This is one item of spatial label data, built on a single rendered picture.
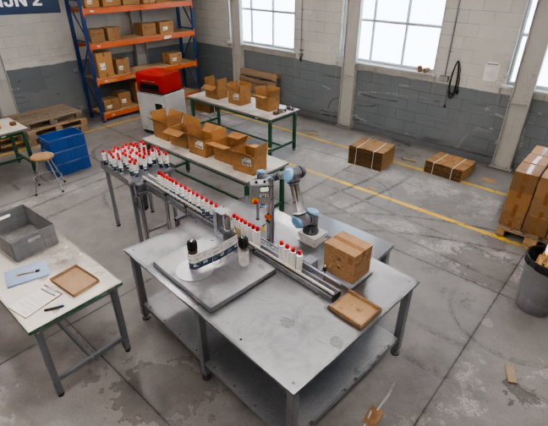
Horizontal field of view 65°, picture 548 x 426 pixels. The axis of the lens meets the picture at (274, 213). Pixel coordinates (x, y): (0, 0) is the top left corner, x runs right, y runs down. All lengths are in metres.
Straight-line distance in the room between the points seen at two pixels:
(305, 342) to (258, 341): 0.32
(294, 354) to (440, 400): 1.49
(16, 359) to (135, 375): 1.13
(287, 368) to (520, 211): 4.06
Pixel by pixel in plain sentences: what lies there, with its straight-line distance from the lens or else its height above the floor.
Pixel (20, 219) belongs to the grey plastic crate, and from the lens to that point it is 4.90.
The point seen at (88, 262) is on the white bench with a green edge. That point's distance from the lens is 4.10.
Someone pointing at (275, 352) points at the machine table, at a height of 0.83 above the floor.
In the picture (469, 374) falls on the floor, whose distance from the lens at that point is 4.30.
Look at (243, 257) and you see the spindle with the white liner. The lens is 3.49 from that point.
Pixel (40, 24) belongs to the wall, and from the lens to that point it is 10.45.
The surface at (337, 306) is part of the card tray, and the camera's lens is 3.34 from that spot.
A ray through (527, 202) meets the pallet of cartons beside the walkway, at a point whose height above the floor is 0.54.
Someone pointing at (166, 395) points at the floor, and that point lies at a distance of 3.92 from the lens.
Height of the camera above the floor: 3.08
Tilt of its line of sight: 31 degrees down
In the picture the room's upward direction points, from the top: straight up
